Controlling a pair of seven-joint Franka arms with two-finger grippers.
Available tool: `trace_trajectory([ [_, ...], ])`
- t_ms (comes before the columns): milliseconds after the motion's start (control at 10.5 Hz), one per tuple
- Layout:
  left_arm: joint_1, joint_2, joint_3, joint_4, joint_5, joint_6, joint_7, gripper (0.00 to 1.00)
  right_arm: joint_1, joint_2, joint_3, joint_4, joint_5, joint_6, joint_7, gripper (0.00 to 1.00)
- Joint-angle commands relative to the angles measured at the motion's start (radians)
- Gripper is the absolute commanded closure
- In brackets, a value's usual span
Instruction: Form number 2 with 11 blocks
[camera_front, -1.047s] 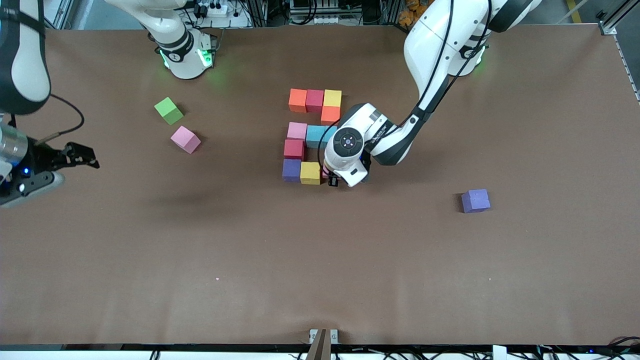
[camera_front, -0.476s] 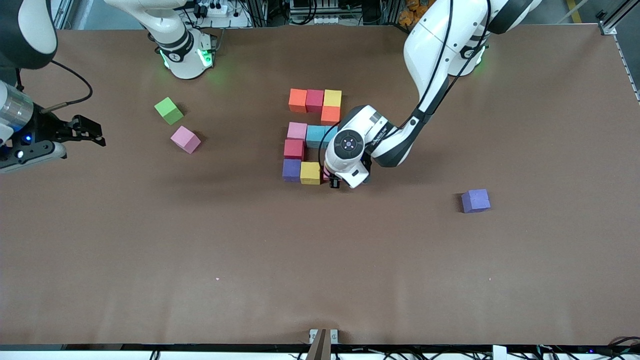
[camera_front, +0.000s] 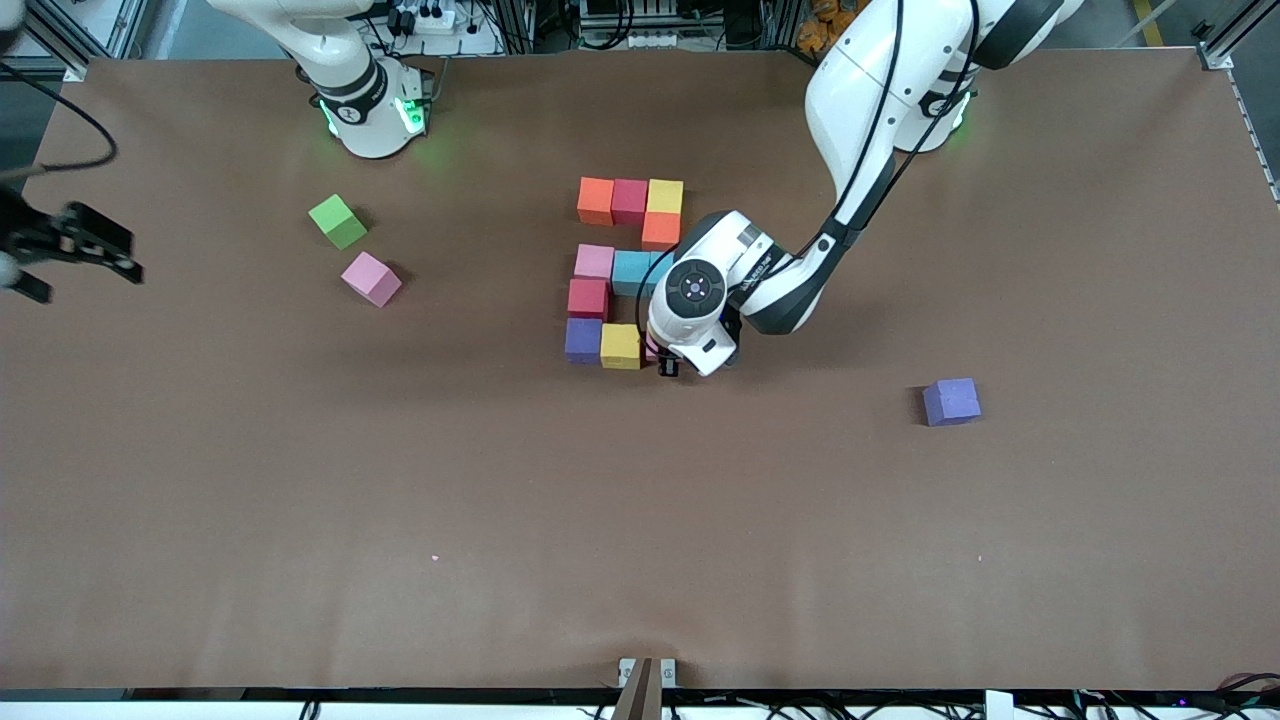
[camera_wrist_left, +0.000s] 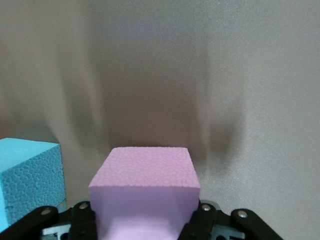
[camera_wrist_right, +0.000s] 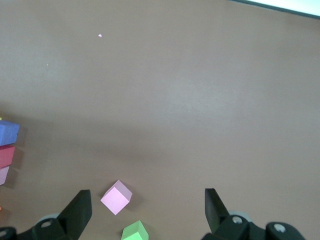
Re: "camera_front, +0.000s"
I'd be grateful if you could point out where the purple foam cube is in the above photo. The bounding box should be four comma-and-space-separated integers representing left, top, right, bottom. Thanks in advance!
564, 317, 604, 366
922, 378, 982, 428

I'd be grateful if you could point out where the green foam cube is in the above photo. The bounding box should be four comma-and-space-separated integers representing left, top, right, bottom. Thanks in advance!
308, 194, 369, 251

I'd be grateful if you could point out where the orange snack packets pile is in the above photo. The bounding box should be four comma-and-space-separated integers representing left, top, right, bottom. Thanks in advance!
797, 0, 867, 53

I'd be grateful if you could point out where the white power strip with plugs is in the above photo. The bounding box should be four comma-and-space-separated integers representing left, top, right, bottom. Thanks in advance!
385, 3, 461, 37

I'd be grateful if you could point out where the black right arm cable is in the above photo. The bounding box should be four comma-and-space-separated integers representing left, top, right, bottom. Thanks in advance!
0, 62, 119, 183

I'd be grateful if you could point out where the aluminium frame corner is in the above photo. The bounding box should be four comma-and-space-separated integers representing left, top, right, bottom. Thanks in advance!
1195, 0, 1280, 71
0, 0, 91, 83

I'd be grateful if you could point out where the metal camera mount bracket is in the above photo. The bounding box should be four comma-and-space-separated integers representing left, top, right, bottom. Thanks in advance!
618, 657, 678, 720

